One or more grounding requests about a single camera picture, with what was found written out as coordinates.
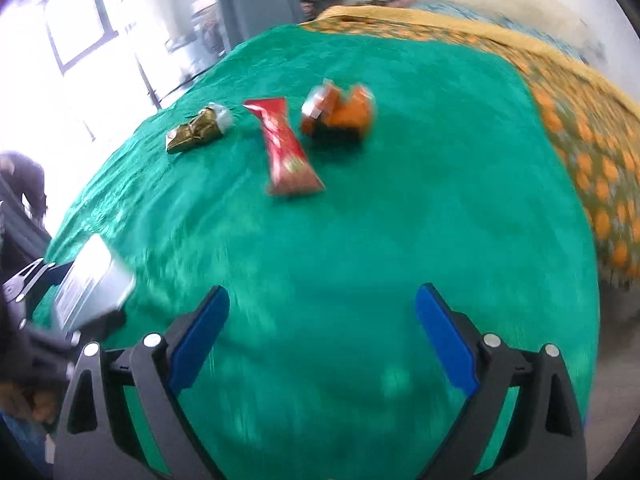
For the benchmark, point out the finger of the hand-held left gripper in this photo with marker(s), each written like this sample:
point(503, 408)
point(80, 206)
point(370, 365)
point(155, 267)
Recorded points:
point(95, 330)
point(42, 277)

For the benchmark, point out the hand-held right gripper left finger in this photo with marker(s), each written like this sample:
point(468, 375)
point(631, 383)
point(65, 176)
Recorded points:
point(197, 340)

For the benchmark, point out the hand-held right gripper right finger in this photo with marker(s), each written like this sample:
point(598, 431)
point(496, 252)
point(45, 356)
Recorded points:
point(445, 342)

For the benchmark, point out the green patterned blanket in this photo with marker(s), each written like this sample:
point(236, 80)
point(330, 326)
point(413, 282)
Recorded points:
point(350, 260)

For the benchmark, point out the long red snack packet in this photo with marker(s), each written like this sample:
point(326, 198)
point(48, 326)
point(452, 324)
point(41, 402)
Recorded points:
point(285, 155)

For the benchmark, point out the green gold foil wrapper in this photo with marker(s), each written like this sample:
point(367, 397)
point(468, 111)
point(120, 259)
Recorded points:
point(195, 131)

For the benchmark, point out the orange patterned bedspread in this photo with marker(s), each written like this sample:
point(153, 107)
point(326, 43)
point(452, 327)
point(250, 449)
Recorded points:
point(585, 150)

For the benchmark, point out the orange crumpled packet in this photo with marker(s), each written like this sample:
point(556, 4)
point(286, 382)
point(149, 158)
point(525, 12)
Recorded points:
point(350, 115)

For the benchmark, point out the window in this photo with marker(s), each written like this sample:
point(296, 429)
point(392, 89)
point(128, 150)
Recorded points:
point(75, 20)

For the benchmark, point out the washing machine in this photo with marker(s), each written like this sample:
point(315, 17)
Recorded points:
point(210, 37)

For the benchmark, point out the grey curtain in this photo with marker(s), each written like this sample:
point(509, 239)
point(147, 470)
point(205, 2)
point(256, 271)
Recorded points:
point(250, 0)

